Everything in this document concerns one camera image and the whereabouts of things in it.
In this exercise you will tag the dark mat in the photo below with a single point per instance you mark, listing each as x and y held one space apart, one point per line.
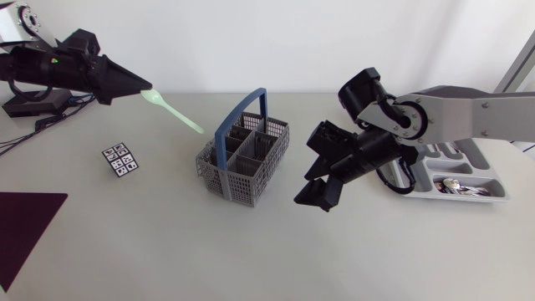
23 228

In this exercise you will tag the grey cutlery basket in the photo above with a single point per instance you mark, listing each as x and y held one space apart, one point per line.
246 167

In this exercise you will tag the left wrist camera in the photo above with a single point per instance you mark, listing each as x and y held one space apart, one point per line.
79 44

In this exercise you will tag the pile of steel cutlery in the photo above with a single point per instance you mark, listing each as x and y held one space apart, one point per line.
474 191

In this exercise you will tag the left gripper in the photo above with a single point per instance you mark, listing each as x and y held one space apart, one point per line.
69 73

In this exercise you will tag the steel spoon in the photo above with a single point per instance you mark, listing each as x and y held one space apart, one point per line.
451 184

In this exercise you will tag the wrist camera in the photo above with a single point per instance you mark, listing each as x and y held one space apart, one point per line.
79 44
330 140

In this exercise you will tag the pale plastic spoon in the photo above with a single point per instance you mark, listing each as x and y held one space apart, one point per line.
173 111

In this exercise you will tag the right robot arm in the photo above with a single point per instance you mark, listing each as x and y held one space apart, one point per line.
460 110

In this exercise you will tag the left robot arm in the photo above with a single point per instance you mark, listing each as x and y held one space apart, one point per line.
10 25

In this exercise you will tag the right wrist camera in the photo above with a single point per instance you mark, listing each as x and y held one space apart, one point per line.
330 140

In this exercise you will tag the black power brick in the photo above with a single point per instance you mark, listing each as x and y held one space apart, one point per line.
39 104

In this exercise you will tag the grey cutlery tray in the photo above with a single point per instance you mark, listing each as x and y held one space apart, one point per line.
455 167

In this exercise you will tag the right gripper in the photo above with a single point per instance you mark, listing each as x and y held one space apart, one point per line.
368 156

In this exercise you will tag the black-and-white patterned cube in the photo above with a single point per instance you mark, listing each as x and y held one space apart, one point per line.
120 159

